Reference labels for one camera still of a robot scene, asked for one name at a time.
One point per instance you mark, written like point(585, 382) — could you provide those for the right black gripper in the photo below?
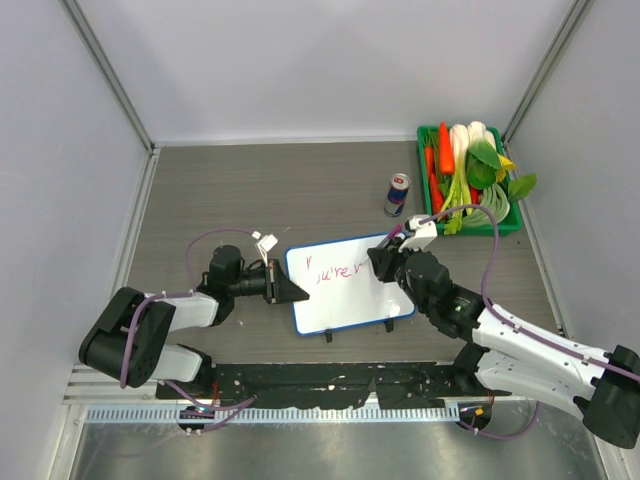
point(383, 261)

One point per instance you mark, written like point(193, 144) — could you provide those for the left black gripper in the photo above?
point(278, 288)

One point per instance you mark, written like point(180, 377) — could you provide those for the magenta capped marker pen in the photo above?
point(394, 234)

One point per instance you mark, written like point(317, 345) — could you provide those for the blue framed whiteboard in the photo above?
point(343, 290)

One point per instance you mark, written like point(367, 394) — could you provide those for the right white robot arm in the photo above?
point(504, 353)

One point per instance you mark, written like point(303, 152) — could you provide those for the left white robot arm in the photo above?
point(128, 342)

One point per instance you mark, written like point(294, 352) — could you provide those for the blue silver energy drink can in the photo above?
point(399, 186)

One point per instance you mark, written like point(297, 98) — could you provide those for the small orange toy carrot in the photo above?
point(436, 196)

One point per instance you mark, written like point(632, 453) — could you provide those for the green plastic tray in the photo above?
point(426, 136)

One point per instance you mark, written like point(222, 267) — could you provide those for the large orange toy carrot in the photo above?
point(446, 161)

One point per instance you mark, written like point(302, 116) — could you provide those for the pale green toy beans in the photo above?
point(494, 200)

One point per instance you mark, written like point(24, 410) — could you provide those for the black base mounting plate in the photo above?
point(334, 386)

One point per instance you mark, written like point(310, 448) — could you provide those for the green toy leafy vegetable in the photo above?
point(485, 167)

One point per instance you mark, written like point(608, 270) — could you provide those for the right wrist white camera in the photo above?
point(420, 232)

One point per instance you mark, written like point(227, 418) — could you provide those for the wrist white camera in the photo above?
point(264, 243)
point(420, 232)

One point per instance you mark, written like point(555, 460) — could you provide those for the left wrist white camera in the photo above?
point(264, 243)

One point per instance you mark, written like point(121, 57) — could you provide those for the white slotted cable duct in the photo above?
point(180, 414)

